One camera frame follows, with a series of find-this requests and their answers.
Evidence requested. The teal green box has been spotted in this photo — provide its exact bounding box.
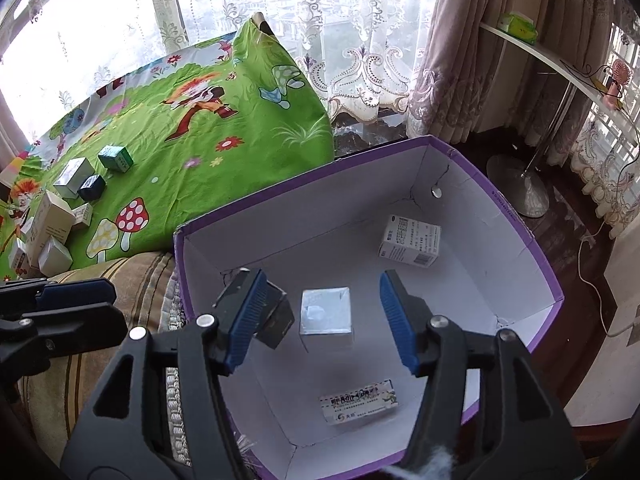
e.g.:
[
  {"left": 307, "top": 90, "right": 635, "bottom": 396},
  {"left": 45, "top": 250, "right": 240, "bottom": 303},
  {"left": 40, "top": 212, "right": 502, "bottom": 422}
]
[{"left": 97, "top": 145, "right": 134, "bottom": 174}]

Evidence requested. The short white lace curtain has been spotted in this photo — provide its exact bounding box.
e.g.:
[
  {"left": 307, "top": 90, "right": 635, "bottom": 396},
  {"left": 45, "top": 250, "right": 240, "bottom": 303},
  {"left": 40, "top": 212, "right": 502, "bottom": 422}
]
[{"left": 570, "top": 20, "right": 640, "bottom": 236}]

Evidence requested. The white cable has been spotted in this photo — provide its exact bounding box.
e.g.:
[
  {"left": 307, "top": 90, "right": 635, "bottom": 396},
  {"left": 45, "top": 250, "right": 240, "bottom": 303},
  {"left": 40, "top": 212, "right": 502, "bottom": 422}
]
[{"left": 577, "top": 210, "right": 640, "bottom": 339}]

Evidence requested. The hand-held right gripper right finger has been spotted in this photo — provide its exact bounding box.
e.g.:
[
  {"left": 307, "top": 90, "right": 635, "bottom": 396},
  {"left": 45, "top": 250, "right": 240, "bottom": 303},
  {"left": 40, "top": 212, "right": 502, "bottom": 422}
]
[{"left": 379, "top": 270, "right": 587, "bottom": 480}]

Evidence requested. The purple cardboard box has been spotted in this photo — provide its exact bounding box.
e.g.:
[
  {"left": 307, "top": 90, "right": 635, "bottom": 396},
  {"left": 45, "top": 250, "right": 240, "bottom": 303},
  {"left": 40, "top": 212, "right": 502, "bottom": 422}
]
[{"left": 173, "top": 135, "right": 565, "bottom": 480}]

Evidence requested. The white pale-green box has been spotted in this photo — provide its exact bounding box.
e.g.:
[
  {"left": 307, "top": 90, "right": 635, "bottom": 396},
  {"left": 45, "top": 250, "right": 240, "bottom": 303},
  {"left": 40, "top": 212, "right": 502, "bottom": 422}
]
[{"left": 37, "top": 237, "right": 74, "bottom": 277}]

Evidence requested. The green tissue packet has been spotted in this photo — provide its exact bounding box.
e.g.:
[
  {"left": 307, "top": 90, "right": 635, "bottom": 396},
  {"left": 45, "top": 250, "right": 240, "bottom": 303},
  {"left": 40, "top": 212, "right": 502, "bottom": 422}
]
[{"left": 497, "top": 12, "right": 539, "bottom": 45}]

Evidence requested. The green printed cartoon cloth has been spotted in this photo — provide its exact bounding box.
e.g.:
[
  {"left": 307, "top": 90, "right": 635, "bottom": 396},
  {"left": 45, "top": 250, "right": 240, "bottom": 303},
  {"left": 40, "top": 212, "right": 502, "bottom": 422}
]
[{"left": 0, "top": 20, "right": 333, "bottom": 281}]

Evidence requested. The brown striped blanket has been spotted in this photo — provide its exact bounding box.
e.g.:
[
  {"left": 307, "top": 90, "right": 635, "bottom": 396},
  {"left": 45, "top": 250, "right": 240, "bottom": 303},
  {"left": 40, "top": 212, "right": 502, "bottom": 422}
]
[{"left": 17, "top": 250, "right": 191, "bottom": 461}]

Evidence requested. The pink handheld fan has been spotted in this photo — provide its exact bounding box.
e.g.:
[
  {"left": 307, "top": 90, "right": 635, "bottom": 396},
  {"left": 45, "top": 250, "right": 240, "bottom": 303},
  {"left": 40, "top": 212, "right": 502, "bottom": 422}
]
[{"left": 600, "top": 59, "right": 629, "bottom": 111}]

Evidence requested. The small white box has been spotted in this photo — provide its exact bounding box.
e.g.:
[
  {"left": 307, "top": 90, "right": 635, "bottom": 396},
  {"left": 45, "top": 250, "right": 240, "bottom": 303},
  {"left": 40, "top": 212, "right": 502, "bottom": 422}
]
[{"left": 72, "top": 203, "right": 94, "bottom": 231}]

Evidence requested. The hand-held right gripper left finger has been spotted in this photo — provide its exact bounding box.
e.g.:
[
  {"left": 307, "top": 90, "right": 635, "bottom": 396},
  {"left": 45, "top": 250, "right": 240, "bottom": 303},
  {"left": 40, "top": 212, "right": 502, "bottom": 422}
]
[{"left": 60, "top": 267, "right": 268, "bottom": 480}]

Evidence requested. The white box with print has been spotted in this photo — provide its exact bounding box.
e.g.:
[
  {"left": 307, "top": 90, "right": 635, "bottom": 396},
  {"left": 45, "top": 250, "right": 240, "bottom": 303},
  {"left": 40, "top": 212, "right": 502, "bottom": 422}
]
[{"left": 7, "top": 237, "right": 29, "bottom": 281}]

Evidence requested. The sheer white lace curtain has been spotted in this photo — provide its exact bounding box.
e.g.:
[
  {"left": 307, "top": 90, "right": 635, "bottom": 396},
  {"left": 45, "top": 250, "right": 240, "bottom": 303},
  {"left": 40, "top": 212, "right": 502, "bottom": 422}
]
[{"left": 0, "top": 0, "right": 441, "bottom": 126}]

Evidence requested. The silver box with white patch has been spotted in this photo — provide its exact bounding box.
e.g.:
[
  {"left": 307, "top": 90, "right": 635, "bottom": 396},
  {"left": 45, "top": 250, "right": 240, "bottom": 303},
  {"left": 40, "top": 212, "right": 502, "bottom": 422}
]
[{"left": 299, "top": 287, "right": 354, "bottom": 353}]

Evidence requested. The silver foil box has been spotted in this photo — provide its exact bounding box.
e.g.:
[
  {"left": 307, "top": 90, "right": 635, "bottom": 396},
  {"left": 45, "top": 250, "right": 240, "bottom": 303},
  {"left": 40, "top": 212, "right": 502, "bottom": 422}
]
[{"left": 52, "top": 157, "right": 96, "bottom": 199}]

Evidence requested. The white medicine box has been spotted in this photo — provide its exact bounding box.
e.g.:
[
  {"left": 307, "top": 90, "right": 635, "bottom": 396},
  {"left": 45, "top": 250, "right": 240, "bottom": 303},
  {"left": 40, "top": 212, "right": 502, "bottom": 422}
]
[{"left": 378, "top": 214, "right": 442, "bottom": 267}]

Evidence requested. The flat white green-label box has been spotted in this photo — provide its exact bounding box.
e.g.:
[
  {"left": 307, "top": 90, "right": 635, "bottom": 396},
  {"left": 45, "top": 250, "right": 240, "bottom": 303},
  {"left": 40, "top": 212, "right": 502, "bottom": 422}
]
[{"left": 320, "top": 380, "right": 401, "bottom": 427}]

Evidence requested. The tall white box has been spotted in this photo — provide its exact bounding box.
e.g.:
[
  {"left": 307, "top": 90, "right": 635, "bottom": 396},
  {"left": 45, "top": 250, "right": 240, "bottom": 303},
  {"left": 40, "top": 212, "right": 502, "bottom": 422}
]
[{"left": 27, "top": 190, "right": 76, "bottom": 261}]

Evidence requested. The black small box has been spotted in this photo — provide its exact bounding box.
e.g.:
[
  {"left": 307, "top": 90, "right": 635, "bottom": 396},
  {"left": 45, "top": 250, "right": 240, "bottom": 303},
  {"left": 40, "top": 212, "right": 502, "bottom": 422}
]
[{"left": 220, "top": 270, "right": 296, "bottom": 351}]

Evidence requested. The dark blue small box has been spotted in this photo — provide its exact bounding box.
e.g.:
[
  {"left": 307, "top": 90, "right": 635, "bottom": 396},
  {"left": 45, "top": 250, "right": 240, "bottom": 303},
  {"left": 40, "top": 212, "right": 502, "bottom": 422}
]
[{"left": 77, "top": 175, "right": 106, "bottom": 204}]

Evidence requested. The white curved shelf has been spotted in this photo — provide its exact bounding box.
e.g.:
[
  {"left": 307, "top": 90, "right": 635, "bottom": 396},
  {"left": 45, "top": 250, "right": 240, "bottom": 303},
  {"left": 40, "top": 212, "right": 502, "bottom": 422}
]
[{"left": 479, "top": 22, "right": 626, "bottom": 111}]

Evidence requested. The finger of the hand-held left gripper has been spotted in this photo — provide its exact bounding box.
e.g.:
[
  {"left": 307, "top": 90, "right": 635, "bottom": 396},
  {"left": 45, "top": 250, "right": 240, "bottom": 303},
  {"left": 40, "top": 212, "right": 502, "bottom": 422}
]
[
  {"left": 0, "top": 302, "right": 129, "bottom": 377},
  {"left": 0, "top": 277, "right": 117, "bottom": 318}
]

